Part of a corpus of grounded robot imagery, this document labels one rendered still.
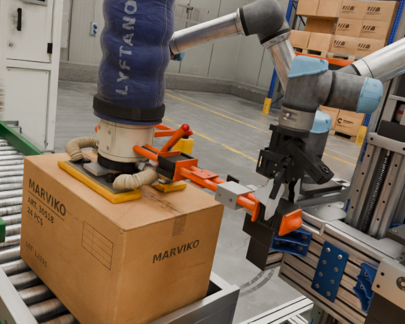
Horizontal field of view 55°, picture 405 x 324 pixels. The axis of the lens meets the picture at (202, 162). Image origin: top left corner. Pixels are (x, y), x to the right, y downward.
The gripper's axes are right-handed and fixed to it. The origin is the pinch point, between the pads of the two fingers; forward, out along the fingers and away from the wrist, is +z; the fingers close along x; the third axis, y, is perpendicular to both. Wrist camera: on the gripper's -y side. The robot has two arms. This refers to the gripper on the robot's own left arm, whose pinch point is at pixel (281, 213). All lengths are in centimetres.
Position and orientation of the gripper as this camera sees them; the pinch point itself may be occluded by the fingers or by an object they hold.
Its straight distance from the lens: 93.1
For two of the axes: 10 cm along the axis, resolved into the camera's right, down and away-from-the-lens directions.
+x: -6.8, 0.9, -7.3
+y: -7.2, -3.2, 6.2
